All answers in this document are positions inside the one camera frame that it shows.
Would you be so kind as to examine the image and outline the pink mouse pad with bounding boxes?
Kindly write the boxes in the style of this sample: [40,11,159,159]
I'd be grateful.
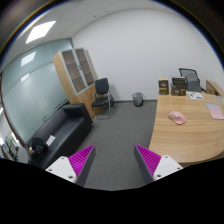
[206,104,224,119]

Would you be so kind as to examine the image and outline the black visitor chair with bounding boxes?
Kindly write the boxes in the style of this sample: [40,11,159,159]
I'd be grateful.
[92,78,112,115]

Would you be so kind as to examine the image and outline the brown box left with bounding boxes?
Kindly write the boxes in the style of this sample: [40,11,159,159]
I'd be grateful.
[158,78,169,95]

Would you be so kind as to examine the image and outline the dark stacked boxes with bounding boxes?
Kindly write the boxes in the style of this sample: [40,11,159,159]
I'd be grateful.
[171,76,186,96]

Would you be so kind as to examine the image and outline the wooden glass-door cabinet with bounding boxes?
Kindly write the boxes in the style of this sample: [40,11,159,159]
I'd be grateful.
[53,48,96,117]

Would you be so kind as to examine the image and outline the printed leaflet on desk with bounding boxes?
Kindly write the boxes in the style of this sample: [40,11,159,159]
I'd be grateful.
[186,92,204,99]

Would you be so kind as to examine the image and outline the ceiling light panel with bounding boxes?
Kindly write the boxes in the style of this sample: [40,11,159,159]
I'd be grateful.
[26,21,55,43]

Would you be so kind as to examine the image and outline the white paper on sofa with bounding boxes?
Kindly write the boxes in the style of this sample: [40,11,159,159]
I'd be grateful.
[46,135,56,146]

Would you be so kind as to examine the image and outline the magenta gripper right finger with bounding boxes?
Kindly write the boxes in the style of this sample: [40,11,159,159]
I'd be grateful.
[134,144,182,184]

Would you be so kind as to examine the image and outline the black mesh office chair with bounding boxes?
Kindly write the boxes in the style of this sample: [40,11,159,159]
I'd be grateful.
[179,68,204,92]

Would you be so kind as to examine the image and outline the grey mesh waste bin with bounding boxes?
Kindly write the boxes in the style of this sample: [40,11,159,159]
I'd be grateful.
[132,92,143,107]

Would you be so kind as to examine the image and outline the pink computer mouse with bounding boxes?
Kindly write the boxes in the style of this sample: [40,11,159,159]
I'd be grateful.
[168,111,186,125]

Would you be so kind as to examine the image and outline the black leather sofa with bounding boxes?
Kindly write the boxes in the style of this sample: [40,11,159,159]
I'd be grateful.
[27,103,93,169]

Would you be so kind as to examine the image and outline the black bag on sofa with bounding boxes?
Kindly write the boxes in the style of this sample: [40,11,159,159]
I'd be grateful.
[31,137,47,158]

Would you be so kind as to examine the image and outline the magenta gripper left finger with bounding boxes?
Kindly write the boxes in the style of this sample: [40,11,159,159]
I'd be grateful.
[46,145,96,187]

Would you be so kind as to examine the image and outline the wooden office desk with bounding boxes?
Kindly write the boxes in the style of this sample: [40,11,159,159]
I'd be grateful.
[148,79,224,168]

